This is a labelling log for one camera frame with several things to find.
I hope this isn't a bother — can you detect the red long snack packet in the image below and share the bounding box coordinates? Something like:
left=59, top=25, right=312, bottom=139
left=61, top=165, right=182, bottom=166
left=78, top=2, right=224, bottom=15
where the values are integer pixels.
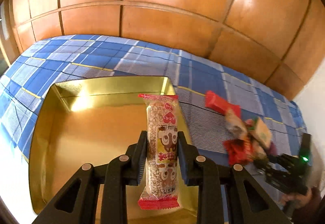
left=205, top=90, right=241, bottom=118

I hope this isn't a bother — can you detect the blue plaid bed sheet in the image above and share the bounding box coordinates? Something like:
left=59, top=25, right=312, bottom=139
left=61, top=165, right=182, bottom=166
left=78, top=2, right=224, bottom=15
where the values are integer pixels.
left=1, top=35, right=306, bottom=223

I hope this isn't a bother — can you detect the right hand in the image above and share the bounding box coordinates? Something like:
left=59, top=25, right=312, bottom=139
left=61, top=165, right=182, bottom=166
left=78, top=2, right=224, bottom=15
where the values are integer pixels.
left=280, top=188, right=312, bottom=209

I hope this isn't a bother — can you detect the pale yellow snack packet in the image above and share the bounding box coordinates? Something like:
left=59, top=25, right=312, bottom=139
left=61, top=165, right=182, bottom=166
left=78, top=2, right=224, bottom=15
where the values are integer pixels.
left=225, top=108, right=248, bottom=140

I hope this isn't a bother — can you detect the puffed rice bar packet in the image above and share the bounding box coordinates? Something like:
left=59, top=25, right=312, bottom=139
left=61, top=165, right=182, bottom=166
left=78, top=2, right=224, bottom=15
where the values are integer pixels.
left=138, top=94, right=179, bottom=210

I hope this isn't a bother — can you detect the cream cracker packet green text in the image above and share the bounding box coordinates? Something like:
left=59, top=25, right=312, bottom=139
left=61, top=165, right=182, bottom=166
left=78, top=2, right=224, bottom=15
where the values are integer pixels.
left=249, top=117, right=272, bottom=149

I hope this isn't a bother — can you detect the red crinkled candy packet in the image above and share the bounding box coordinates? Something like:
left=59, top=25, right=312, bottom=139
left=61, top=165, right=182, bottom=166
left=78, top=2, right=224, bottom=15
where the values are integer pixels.
left=223, top=139, right=253, bottom=166

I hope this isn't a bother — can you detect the purple snack packet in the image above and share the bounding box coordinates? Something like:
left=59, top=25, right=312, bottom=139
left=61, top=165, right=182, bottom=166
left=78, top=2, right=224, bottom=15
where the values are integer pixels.
left=267, top=141, right=278, bottom=156

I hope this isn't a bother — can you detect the gold metal tin tray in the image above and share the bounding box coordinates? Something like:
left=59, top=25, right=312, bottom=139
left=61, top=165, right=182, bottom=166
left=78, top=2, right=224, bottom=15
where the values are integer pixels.
left=29, top=76, right=198, bottom=223

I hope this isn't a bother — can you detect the wooden wardrobe wall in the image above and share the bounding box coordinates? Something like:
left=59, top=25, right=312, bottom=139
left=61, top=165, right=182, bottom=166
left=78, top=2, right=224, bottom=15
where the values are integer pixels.
left=1, top=0, right=324, bottom=99

